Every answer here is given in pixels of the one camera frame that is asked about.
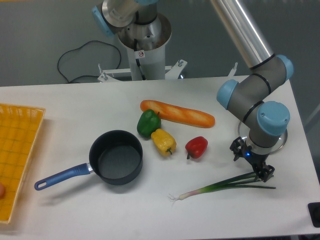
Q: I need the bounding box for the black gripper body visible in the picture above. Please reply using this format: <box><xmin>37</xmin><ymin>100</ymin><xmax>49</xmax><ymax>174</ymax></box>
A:
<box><xmin>241</xmin><ymin>145</ymin><xmax>269</xmax><ymax>168</ymax></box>

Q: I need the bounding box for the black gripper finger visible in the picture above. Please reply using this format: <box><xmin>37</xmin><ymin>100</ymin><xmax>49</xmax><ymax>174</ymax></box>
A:
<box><xmin>229</xmin><ymin>136</ymin><xmax>247</xmax><ymax>161</ymax></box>
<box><xmin>253</xmin><ymin>162</ymin><xmax>275</xmax><ymax>182</ymax></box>

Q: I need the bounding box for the green onion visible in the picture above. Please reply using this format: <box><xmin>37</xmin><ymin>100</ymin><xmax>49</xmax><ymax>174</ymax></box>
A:
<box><xmin>167</xmin><ymin>171</ymin><xmax>276</xmax><ymax>204</ymax></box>

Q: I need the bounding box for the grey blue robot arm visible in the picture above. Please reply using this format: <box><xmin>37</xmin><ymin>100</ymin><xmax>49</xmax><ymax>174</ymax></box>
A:
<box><xmin>91</xmin><ymin>0</ymin><xmax>294</xmax><ymax>182</ymax></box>

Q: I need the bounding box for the glass pot lid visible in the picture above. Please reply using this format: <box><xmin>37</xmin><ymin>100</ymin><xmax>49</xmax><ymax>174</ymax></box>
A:
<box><xmin>237</xmin><ymin>121</ymin><xmax>288</xmax><ymax>155</ymax></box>

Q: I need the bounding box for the red bell pepper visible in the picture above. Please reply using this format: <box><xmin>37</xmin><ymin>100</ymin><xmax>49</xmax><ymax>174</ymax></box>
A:
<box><xmin>185</xmin><ymin>136</ymin><xmax>208</xmax><ymax>160</ymax></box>

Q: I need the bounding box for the black device at table edge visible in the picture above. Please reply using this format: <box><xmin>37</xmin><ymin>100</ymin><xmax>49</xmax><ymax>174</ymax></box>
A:
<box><xmin>307</xmin><ymin>202</ymin><xmax>320</xmax><ymax>228</ymax></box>

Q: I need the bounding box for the yellow bell pepper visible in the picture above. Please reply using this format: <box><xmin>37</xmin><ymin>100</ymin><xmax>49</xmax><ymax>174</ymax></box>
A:
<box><xmin>151</xmin><ymin>128</ymin><xmax>177</xmax><ymax>157</ymax></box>

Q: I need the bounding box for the baguette bread loaf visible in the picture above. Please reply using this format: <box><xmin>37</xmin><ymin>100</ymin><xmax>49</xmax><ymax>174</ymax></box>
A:
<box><xmin>140</xmin><ymin>100</ymin><xmax>216</xmax><ymax>129</ymax></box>

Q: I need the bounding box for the green bell pepper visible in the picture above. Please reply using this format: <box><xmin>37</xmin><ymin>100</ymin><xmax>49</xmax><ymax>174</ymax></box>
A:
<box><xmin>136</xmin><ymin>109</ymin><xmax>161</xmax><ymax>139</ymax></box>

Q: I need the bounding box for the yellow woven basket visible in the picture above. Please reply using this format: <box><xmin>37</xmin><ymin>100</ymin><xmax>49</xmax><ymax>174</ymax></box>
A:
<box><xmin>0</xmin><ymin>103</ymin><xmax>46</xmax><ymax>224</ymax></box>

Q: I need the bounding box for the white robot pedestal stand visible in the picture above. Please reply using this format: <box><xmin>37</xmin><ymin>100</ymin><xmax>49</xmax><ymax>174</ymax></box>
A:
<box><xmin>96</xmin><ymin>12</ymin><xmax>238</xmax><ymax>83</ymax></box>

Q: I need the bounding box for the black saucepan blue handle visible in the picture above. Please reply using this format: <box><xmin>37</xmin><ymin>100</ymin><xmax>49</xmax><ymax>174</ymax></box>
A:
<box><xmin>34</xmin><ymin>130</ymin><xmax>143</xmax><ymax>191</ymax></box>

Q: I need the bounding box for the black cable on floor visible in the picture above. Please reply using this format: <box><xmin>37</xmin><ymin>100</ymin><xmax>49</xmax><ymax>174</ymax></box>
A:
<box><xmin>57</xmin><ymin>40</ymin><xmax>122</xmax><ymax>84</ymax></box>

